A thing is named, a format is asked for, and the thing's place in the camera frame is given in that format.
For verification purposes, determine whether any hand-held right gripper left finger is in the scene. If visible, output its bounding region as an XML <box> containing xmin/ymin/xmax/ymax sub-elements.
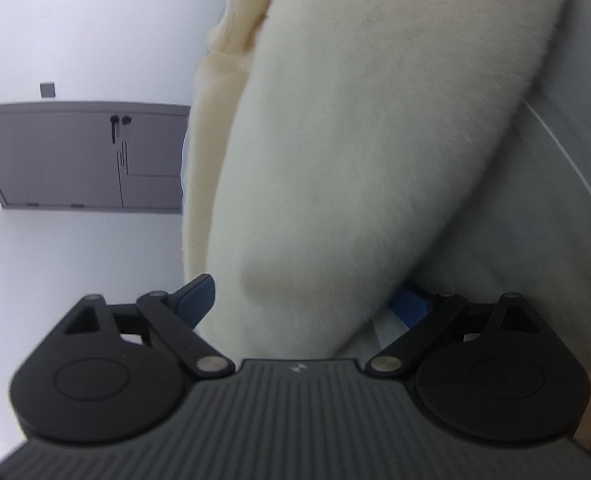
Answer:
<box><xmin>64</xmin><ymin>274</ymin><xmax>236</xmax><ymax>378</ymax></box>

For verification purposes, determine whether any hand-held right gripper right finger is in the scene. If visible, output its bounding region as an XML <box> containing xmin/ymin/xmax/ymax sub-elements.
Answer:
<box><xmin>365</xmin><ymin>282</ymin><xmax>542</xmax><ymax>379</ymax></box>

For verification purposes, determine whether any cream blue-striped sweater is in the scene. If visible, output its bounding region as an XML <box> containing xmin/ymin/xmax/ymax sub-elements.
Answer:
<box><xmin>180</xmin><ymin>0</ymin><xmax>576</xmax><ymax>361</ymax></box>

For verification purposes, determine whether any patchwork bed quilt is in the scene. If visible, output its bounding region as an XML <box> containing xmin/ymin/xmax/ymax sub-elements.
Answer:
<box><xmin>345</xmin><ymin>0</ymin><xmax>591</xmax><ymax>463</ymax></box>

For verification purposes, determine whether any grey cabinet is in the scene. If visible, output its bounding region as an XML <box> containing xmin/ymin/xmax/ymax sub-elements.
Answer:
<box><xmin>0</xmin><ymin>101</ymin><xmax>192</xmax><ymax>214</ymax></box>

